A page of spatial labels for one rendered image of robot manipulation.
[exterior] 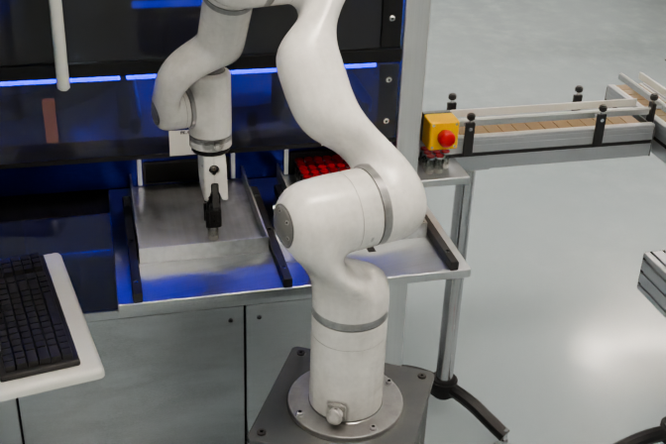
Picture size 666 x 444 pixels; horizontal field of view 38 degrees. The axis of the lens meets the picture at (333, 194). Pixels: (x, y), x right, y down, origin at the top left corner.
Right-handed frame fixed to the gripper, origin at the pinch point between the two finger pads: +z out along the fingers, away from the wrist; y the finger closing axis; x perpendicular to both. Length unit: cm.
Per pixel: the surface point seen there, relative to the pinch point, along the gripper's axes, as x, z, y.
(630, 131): -112, 2, 30
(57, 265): 32.1, 13.3, 8.1
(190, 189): 2.1, 5.5, 23.1
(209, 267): 2.1, 5.9, -10.7
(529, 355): -109, 93, 59
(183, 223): 5.3, 5.6, 7.5
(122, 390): 21, 57, 19
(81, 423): 31, 66, 19
